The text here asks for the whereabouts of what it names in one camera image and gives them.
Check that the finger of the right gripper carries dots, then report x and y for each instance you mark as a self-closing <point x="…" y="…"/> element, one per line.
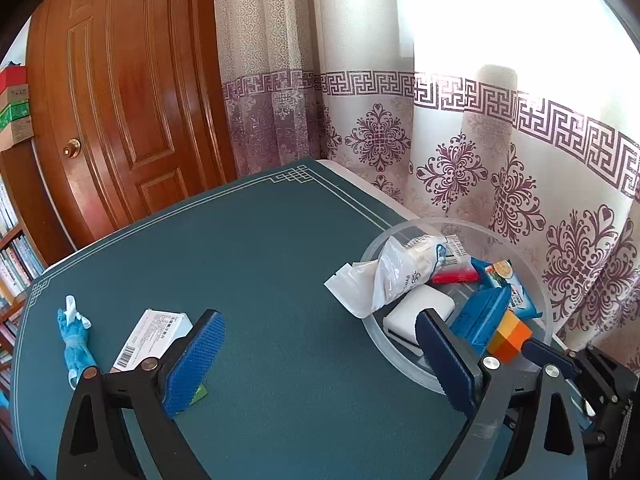
<point x="542" y="355"/>

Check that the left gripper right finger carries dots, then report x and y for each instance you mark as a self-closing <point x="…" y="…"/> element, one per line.
<point x="482" y="389"/>

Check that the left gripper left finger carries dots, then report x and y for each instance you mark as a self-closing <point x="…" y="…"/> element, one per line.
<point x="96" y="444"/>

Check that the orange yellow cube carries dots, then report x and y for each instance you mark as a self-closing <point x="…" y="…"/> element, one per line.
<point x="508" y="339"/>

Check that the green block with blue dots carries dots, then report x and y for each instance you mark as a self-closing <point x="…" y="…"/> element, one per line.
<point x="199" y="394"/>

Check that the white blue medicine box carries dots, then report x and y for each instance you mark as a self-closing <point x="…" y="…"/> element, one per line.
<point x="151" y="337"/>

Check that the blue tissue pack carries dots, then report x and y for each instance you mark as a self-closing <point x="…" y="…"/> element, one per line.
<point x="480" y="317"/>

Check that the blue snack packet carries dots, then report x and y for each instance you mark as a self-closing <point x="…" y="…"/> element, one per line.
<point x="502" y="274"/>

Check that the red white packet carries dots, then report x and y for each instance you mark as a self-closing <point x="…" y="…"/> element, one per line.
<point x="454" y="264"/>

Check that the white cotton swab bag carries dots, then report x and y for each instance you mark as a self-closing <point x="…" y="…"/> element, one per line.
<point x="362" y="288"/>

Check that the clear plastic bowl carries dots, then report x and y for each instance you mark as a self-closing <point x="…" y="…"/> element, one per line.
<point x="480" y="243"/>

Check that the blue rubber glove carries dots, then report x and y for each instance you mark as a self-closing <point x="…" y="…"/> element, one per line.
<point x="74" y="330"/>

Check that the teal table mat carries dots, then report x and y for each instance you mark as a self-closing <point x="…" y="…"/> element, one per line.
<point x="298" y="389"/>

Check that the wooden bookshelf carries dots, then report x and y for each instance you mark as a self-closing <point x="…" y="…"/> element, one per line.
<point x="32" y="239"/>

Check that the brass door knob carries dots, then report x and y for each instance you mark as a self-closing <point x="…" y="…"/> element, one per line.
<point x="72" y="148"/>

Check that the patterned purple curtain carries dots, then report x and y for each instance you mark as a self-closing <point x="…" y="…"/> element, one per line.
<point x="521" y="116"/>

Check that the wooden door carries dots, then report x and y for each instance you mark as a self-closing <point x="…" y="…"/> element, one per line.
<point x="138" y="83"/>

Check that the brown cardboard box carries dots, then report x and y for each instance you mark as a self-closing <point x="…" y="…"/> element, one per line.
<point x="16" y="132"/>

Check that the green box on shelf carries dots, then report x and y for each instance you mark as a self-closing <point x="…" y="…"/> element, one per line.
<point x="14" y="111"/>

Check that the red box on shelf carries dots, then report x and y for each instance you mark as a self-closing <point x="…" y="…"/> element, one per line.
<point x="12" y="76"/>

